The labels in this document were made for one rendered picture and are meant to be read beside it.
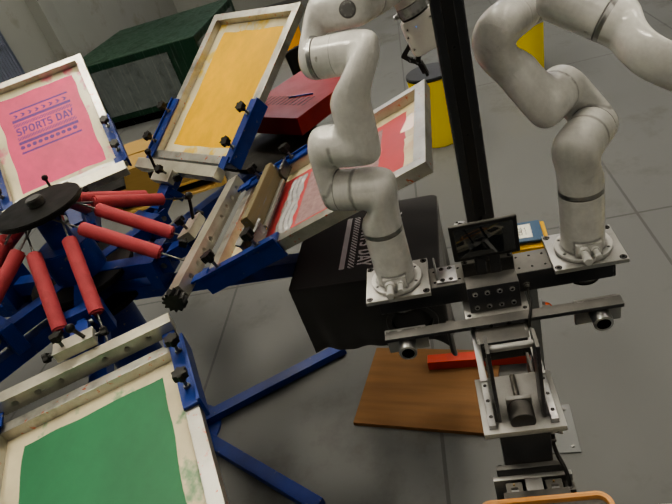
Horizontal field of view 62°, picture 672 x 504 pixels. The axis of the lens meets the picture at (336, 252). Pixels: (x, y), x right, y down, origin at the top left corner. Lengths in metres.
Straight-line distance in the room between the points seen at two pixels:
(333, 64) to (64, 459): 1.21
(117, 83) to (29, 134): 4.48
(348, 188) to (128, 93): 6.53
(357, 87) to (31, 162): 2.23
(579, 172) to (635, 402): 1.47
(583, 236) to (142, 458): 1.18
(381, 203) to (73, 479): 1.03
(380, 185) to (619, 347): 1.77
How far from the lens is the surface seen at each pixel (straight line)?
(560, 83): 1.26
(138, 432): 1.64
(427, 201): 2.05
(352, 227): 2.02
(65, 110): 3.26
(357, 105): 1.15
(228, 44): 2.90
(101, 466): 1.63
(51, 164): 3.08
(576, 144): 1.23
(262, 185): 1.90
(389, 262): 1.32
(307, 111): 2.74
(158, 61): 7.37
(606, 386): 2.62
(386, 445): 2.52
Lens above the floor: 2.01
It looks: 33 degrees down
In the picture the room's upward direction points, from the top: 19 degrees counter-clockwise
